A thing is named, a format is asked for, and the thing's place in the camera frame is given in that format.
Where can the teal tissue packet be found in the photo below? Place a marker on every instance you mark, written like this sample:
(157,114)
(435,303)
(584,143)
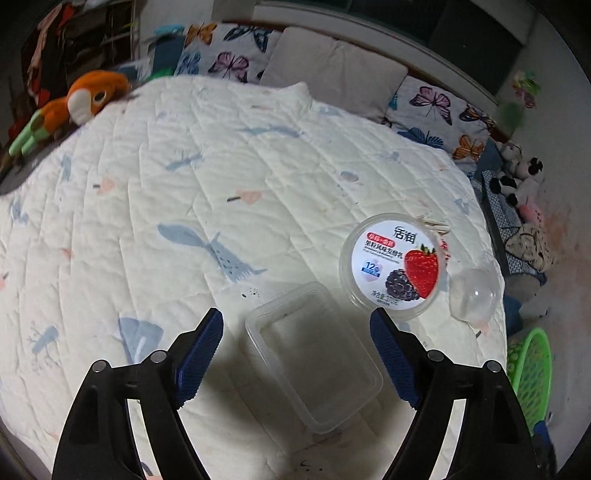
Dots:
(168,31)

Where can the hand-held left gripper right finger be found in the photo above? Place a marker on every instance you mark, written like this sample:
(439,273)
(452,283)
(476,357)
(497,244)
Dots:
(395,360)

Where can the black and white plush toy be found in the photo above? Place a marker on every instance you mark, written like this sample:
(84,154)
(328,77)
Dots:
(521,177)

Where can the pink plush toy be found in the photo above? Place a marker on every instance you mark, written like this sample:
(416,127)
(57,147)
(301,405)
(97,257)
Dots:
(531,210)

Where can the white printed quilt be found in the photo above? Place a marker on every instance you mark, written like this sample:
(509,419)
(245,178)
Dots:
(184,207)

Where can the butterfly print pillow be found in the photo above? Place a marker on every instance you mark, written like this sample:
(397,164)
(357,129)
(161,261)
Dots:
(226,55)
(438,115)

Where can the metal storage rack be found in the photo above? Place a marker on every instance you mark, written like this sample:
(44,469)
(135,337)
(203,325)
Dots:
(111,18)

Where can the hanging clothes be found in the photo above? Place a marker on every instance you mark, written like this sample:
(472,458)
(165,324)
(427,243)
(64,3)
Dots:
(46,46)

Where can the green plastic basket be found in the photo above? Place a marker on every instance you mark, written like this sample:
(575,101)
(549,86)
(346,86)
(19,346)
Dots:
(531,369)

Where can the strawberry label yogurt cup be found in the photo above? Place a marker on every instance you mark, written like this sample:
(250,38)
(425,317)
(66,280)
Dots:
(392,267)

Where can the grey and white plush toy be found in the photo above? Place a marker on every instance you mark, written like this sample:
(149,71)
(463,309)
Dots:
(511,154)

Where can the grey pillow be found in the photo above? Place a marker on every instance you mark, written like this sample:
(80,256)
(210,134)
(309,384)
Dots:
(337,74)

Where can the orange plush toy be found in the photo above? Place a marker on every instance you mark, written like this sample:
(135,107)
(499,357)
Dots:
(92,92)

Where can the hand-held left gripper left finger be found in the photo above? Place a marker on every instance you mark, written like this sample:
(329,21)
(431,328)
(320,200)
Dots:
(198,360)

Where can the blue bed headboard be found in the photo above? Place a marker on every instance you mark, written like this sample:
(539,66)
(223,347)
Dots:
(168,53)

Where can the artificial flowers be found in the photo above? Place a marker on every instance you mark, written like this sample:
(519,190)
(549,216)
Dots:
(524,92)

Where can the leopard print cloth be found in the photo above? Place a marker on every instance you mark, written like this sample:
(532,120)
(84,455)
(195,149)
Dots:
(531,244)

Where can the clear plastic tray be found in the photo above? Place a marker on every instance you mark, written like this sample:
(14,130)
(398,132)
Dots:
(314,355)

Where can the dark window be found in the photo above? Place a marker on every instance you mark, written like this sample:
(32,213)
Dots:
(480,18)

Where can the clear plastic dome lid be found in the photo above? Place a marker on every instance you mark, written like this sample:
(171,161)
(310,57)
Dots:
(475,295)

